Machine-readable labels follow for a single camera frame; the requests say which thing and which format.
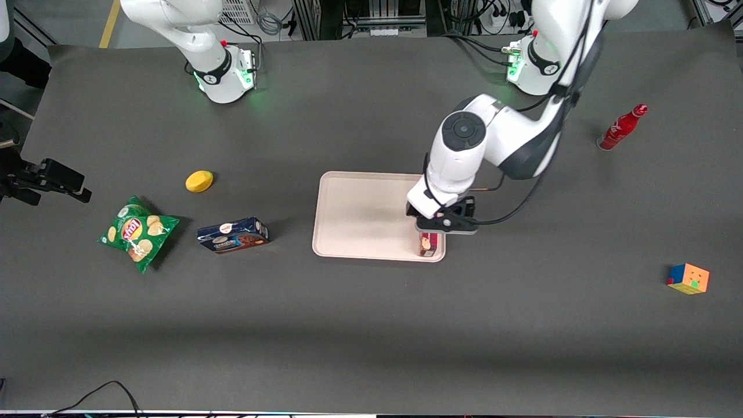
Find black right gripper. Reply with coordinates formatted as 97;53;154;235
0;158;92;207

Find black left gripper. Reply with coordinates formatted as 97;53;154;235
414;197;477;233

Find beige plastic tray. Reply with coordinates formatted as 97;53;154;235
312;171;447;263

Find blue cookie box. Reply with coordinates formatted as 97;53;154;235
197;217;270;255

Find white perforated box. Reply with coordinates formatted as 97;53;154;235
219;0;257;26

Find green chips bag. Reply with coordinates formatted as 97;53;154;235
98;196;181;274

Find yellow lemon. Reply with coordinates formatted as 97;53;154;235
185;170;214;193

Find person in dark clothes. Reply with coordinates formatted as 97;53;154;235
0;35;54;89

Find dark grey table mat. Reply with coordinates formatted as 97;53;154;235
0;20;743;416

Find red soda bottle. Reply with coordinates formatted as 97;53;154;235
597;103;649;152

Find white power strip with plugs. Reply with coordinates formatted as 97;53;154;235
488;6;529;31

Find colourful puzzle cube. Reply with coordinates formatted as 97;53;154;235
666;262;710;296

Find black arm-mounted cable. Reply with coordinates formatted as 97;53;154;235
424;0;608;227

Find black left arm base cables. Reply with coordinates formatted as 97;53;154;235
440;32;520;68

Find black cable at table edge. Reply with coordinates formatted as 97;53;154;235
41;380;143;418

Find black right arm base cable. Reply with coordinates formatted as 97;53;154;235
219;15;264;76

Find aluminium frame post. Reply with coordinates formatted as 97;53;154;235
292;0;319;41

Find grey coiled cable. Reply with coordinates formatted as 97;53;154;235
255;0;286;37

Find aluminium corner frame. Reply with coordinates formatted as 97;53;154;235
690;0;743;27

